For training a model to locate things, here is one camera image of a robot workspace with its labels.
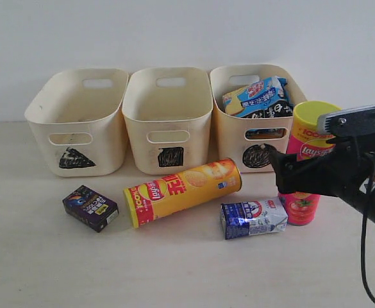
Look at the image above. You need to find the purple small carton box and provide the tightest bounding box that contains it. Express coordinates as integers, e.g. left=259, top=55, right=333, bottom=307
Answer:
left=62, top=185, right=119, bottom=232

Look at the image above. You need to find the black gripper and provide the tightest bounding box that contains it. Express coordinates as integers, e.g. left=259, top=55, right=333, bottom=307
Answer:
left=269, top=149, right=375, bottom=202

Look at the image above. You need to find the pink Lays chips can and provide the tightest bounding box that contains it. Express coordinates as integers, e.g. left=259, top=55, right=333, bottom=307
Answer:
left=278, top=100, right=343, bottom=227

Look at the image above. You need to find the yellow Lays chips can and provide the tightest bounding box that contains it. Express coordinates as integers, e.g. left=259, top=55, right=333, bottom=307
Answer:
left=123, top=158, right=242, bottom=228

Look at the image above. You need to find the cream bin circle mark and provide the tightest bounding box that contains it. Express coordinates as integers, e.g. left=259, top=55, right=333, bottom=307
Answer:
left=209, top=64, right=306, bottom=173

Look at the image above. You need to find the black cable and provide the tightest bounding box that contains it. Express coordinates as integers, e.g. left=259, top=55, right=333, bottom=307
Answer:
left=360, top=153, right=375, bottom=308

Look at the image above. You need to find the blue white milk carton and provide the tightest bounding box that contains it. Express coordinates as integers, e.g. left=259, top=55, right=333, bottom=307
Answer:
left=220, top=197, right=288, bottom=240

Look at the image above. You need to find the cream bin square mark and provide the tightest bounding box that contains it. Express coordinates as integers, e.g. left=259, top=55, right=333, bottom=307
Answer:
left=122, top=67, right=213, bottom=175

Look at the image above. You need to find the blue instant noodle bag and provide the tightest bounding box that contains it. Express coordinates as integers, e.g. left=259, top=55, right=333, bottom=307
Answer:
left=222, top=76, right=294, bottom=119

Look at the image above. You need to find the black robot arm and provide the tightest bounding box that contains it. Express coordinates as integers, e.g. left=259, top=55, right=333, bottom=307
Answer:
left=269, top=142, right=375, bottom=223

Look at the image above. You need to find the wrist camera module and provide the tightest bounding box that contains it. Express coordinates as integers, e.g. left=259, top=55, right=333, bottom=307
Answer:
left=317, top=105, right=375, bottom=146

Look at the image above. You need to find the cream bin triangle mark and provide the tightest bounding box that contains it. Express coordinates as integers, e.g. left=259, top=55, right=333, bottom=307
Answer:
left=24, top=68, right=129, bottom=177

